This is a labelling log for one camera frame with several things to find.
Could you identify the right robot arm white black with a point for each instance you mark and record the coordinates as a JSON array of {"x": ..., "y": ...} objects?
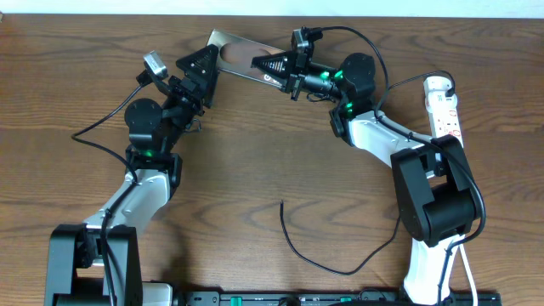
[{"x": 439, "y": 203}]

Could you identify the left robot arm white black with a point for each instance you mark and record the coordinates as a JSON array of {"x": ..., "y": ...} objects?
[{"x": 97, "y": 262}]

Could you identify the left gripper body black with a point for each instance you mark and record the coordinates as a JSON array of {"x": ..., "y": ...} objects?
[{"x": 195, "y": 103}]

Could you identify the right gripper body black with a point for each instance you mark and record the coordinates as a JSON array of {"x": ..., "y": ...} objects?
[{"x": 301, "y": 68}]

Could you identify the white power strip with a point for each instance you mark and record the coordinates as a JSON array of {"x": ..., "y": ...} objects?
[{"x": 443, "y": 115}]

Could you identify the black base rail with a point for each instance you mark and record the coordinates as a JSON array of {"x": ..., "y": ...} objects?
[{"x": 367, "y": 297}]

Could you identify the white charger plug adapter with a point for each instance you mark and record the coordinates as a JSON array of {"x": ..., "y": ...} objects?
[{"x": 436, "y": 83}]

